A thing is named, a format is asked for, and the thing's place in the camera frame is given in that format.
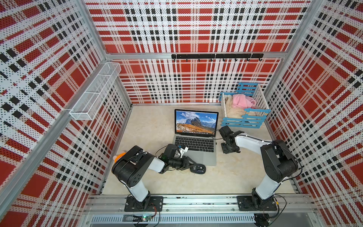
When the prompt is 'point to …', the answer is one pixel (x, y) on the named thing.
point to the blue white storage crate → (254, 91)
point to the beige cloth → (232, 112)
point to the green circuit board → (146, 218)
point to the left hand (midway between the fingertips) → (195, 164)
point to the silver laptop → (196, 130)
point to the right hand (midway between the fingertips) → (231, 148)
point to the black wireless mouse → (198, 168)
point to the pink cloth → (241, 100)
